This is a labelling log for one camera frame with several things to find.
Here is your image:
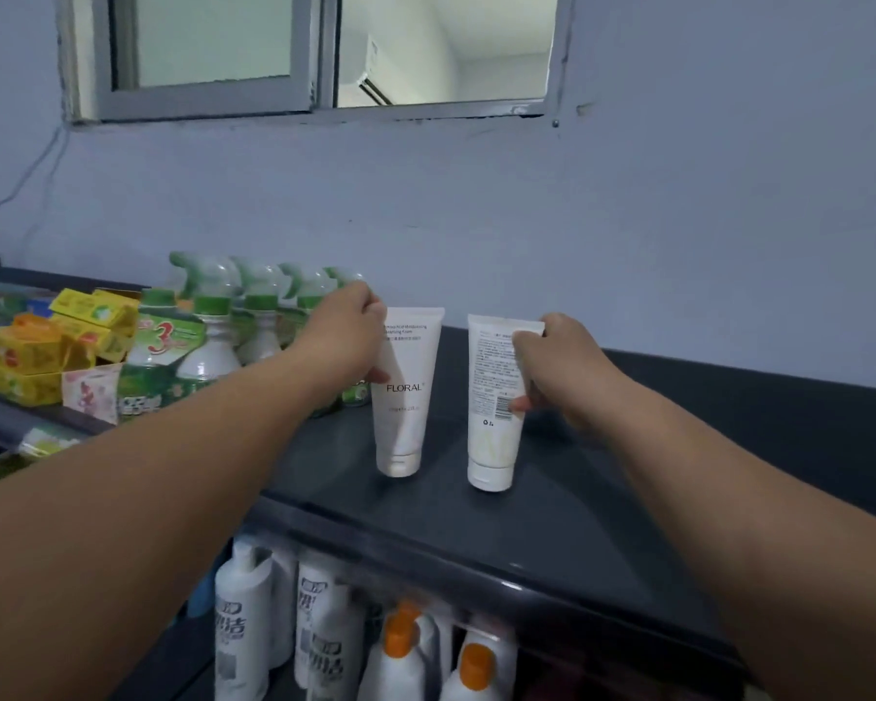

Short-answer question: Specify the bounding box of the person's left hand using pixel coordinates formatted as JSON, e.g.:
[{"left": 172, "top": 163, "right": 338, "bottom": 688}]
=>
[{"left": 291, "top": 280, "right": 392, "bottom": 418}]

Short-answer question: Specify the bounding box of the person's right hand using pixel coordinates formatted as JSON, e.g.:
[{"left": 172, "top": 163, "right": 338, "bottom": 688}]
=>
[{"left": 510, "top": 313, "right": 634, "bottom": 440}]

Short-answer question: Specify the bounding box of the dark grey shelf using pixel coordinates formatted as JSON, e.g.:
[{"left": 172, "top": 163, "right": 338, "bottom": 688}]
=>
[{"left": 0, "top": 251, "right": 876, "bottom": 701}]

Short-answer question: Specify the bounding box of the person's left forearm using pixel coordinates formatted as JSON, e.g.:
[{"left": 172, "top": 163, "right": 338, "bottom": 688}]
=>
[{"left": 0, "top": 350, "right": 322, "bottom": 701}]

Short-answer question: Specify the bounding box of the person's right forearm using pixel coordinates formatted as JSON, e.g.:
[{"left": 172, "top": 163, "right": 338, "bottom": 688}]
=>
[{"left": 591, "top": 389, "right": 876, "bottom": 701}]

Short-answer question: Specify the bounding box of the green spray cleaner twin pack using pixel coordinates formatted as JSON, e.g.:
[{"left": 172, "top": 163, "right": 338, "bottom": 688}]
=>
[
  {"left": 230, "top": 257, "right": 287, "bottom": 367},
  {"left": 116, "top": 249, "right": 243, "bottom": 425},
  {"left": 276, "top": 262, "right": 337, "bottom": 344},
  {"left": 323, "top": 267, "right": 372, "bottom": 410}
]

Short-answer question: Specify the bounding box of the pink white floral box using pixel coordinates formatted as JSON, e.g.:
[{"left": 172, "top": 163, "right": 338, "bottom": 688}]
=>
[{"left": 61, "top": 362, "right": 124, "bottom": 425}]

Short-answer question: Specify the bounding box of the grey framed window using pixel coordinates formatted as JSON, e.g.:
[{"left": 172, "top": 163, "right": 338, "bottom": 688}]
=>
[{"left": 57, "top": 0, "right": 574, "bottom": 127}]

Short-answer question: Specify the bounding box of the white air conditioner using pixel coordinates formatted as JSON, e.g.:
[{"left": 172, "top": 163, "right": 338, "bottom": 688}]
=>
[{"left": 338, "top": 32, "right": 395, "bottom": 108}]

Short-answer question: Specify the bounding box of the white orange-cap bottle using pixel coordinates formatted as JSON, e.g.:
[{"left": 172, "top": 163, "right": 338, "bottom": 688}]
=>
[
  {"left": 437, "top": 642, "right": 520, "bottom": 701},
  {"left": 357, "top": 602, "right": 428, "bottom": 701}
]

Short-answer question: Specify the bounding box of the stack of yellow boxes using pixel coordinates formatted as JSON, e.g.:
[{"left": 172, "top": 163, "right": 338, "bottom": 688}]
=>
[{"left": 0, "top": 286, "right": 144, "bottom": 410}]

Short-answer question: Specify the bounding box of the green leafy packet bundle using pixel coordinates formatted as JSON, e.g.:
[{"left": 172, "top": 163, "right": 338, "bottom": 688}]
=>
[{"left": 0, "top": 426, "right": 82, "bottom": 490}]

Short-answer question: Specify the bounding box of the teal toothpaste box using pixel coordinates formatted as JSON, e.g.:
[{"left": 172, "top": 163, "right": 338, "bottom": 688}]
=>
[{"left": 0, "top": 280, "right": 53, "bottom": 322}]

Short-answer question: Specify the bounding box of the thin wall cable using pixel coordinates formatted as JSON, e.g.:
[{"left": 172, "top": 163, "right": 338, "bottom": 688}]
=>
[{"left": 0, "top": 123, "right": 71, "bottom": 231}]

